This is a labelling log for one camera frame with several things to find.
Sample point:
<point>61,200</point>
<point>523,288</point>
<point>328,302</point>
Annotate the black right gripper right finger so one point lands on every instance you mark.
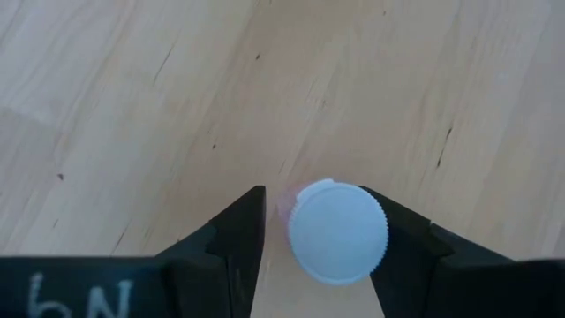
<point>441,282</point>

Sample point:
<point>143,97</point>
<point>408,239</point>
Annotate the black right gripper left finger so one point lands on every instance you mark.
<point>212,274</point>

